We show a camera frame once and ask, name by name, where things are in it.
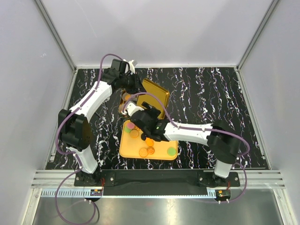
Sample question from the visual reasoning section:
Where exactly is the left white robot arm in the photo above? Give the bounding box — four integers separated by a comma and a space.
55, 57, 144, 186

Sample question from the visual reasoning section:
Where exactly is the yellow plastic tray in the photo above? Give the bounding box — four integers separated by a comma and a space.
119, 120, 178, 161

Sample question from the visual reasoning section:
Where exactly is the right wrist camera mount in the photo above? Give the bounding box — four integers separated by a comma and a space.
125, 102, 144, 117

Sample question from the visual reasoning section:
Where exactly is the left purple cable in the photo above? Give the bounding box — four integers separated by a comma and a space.
54, 53, 127, 225

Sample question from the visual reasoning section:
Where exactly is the green round cookie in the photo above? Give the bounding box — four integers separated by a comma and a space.
167, 147, 177, 156
124, 127, 131, 133

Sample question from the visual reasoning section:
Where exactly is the gold tin lid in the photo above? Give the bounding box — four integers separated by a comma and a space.
137, 79, 170, 119

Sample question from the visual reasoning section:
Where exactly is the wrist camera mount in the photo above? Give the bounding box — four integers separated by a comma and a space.
125, 102, 144, 117
123, 59, 137, 74

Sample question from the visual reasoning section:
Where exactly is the green round cookie right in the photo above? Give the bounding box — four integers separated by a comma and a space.
167, 147, 177, 156

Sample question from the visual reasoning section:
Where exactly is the green round cookie left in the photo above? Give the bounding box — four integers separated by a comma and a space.
124, 127, 131, 133

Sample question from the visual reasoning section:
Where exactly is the purple cable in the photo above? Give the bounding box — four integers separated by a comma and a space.
123, 91, 249, 204
54, 53, 127, 225

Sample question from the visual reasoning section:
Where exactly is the slotted cable duct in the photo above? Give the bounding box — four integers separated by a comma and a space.
41, 188, 103, 198

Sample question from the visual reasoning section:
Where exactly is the white paper cup back left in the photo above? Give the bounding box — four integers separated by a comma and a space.
122, 93, 131, 101

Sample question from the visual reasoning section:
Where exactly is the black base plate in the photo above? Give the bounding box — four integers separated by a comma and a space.
74, 169, 240, 197

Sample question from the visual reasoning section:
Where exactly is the tan dotted cookie front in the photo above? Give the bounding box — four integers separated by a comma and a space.
139, 148, 148, 158

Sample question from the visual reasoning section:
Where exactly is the orange bear cookie centre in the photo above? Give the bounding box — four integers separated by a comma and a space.
145, 138, 154, 147

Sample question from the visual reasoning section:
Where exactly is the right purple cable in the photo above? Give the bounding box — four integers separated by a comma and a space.
123, 91, 249, 204

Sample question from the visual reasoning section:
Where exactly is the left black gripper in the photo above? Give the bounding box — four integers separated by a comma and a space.
120, 71, 146, 95

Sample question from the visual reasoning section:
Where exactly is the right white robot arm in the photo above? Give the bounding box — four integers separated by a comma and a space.
125, 102, 241, 187

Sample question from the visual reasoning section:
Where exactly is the orange swirl cookie front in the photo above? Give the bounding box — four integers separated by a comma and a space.
147, 147, 155, 155

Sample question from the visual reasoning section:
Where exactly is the tan dotted round cookie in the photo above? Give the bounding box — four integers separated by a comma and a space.
129, 129, 139, 138

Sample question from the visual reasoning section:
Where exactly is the pink round cookie left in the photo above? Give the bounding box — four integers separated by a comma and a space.
127, 122, 135, 129

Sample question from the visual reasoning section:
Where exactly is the gold cookie tin box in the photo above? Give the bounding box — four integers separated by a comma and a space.
118, 90, 129, 118

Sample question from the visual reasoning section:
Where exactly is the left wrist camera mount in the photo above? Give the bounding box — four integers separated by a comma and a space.
123, 59, 137, 74

